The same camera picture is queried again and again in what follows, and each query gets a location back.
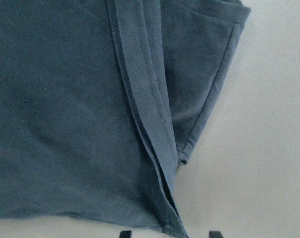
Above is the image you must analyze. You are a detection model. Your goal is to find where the black t-shirt with logo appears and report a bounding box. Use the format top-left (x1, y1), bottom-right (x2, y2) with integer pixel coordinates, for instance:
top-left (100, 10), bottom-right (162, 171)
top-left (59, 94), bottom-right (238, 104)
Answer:
top-left (0, 0), bottom-right (251, 238)

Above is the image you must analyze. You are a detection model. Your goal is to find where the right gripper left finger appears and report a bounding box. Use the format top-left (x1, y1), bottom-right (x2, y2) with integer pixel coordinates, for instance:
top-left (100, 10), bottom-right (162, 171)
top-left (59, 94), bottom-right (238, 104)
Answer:
top-left (119, 230), bottom-right (132, 238)

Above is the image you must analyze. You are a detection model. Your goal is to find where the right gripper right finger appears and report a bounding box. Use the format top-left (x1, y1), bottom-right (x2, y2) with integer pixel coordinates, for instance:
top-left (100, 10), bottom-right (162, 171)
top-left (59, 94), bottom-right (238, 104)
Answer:
top-left (208, 231), bottom-right (223, 238)

